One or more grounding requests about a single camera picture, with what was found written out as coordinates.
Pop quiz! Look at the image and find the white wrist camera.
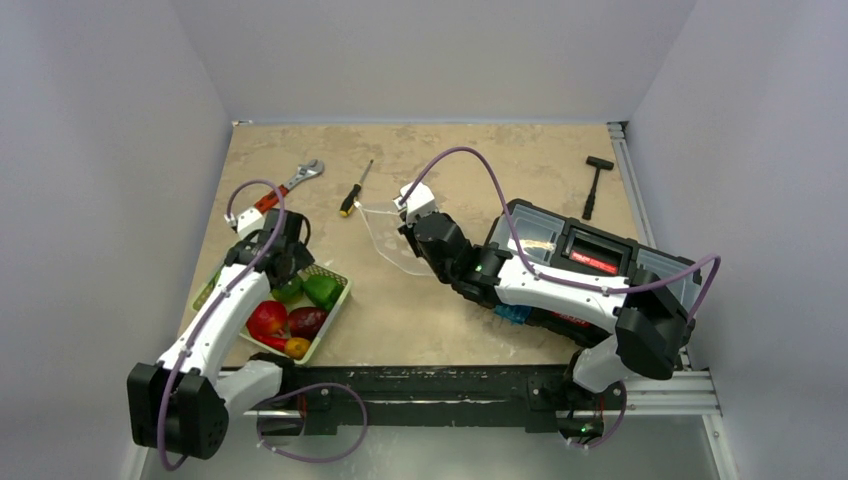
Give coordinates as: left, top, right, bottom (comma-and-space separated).
392, 183, 439, 225
224, 207, 277, 240

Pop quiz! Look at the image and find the black tool box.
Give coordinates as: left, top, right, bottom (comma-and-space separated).
495, 199, 694, 348

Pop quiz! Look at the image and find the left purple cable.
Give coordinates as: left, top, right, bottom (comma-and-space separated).
156, 179, 288, 473

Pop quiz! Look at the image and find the red apple toy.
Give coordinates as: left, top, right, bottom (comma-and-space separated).
246, 300, 288, 337

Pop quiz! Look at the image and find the green bell pepper toy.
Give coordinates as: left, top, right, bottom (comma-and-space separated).
302, 275, 344, 312

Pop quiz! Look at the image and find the dark red fruit toy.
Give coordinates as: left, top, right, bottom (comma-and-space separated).
287, 306, 329, 341

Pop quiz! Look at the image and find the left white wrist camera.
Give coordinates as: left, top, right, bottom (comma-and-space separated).
224, 207, 277, 240

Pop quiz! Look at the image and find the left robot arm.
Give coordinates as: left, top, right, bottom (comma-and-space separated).
127, 208, 314, 460

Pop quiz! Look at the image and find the black hammer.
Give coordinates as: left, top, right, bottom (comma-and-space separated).
581, 156, 615, 220

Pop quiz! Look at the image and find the yellow black screwdriver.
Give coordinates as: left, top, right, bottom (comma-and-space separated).
339, 159, 374, 217

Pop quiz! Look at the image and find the clear zip top bag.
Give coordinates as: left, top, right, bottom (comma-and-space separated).
354, 200, 434, 277

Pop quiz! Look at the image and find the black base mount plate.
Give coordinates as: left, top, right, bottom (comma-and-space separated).
258, 365, 618, 441

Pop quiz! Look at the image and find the orange small fruit toy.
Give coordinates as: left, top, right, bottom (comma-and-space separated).
283, 337, 311, 360

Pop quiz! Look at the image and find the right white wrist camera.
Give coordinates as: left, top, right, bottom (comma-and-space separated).
392, 183, 439, 225

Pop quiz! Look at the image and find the green plastic basket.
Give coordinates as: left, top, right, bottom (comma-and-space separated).
192, 261, 353, 367

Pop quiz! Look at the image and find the green lime toy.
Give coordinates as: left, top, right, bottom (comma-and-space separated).
271, 276, 304, 304

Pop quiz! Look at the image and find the red chili pepper toy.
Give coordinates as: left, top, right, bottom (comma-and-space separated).
251, 334, 287, 352

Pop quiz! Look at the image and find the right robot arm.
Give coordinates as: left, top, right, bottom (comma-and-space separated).
398, 213, 694, 407

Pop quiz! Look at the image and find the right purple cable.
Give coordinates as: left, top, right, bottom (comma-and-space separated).
399, 146, 722, 326

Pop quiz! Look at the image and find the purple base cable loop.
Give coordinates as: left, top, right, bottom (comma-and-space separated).
255, 382, 370, 465

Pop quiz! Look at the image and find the red handled adjustable wrench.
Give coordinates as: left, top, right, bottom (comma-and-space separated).
253, 159, 325, 213

